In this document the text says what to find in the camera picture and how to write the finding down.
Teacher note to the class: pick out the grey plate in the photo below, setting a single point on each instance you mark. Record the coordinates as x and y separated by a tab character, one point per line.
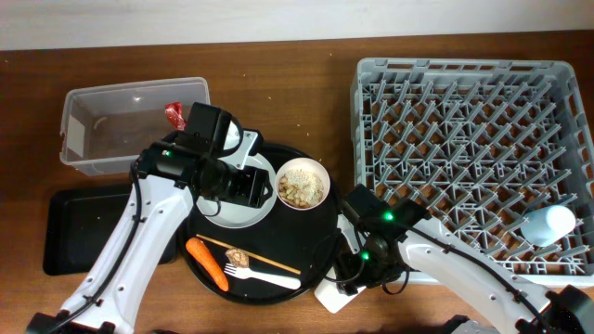
236	216

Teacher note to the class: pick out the white plastic fork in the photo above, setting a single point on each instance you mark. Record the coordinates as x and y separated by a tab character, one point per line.
246	273

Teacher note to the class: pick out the clear plastic bin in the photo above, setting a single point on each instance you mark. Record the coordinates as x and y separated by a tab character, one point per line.
104	128

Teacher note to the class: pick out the red snack wrapper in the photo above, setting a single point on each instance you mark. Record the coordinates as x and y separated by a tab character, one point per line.
174	115

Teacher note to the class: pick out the white cup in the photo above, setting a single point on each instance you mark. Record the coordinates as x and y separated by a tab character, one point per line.
328	295

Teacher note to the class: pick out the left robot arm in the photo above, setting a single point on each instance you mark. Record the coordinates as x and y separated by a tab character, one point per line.
206	159

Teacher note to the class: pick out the brown food scrap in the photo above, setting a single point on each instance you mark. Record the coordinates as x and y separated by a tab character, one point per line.
238	258

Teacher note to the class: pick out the light blue cup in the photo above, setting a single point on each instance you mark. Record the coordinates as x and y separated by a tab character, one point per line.
545	226

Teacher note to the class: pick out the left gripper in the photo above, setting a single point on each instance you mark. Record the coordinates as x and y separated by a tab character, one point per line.
252	190

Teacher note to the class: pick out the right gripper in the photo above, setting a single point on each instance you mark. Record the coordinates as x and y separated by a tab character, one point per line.
391	276

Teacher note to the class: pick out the round black tray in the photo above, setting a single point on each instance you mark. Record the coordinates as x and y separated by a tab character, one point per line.
308	241

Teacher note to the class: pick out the orange carrot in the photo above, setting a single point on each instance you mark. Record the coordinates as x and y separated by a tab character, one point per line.
197	249

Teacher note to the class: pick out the black rectangular tray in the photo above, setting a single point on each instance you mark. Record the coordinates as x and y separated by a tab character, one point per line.
79	224

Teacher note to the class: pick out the grey dishwasher rack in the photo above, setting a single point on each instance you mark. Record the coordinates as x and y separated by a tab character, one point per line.
481	143

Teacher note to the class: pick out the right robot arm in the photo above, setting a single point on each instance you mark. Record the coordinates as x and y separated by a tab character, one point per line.
510	303

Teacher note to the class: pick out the wooden chopstick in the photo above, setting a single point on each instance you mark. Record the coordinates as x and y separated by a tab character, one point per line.
253	255

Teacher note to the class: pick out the pink bowl with scraps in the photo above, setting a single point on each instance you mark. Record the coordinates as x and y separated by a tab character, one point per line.
302	184

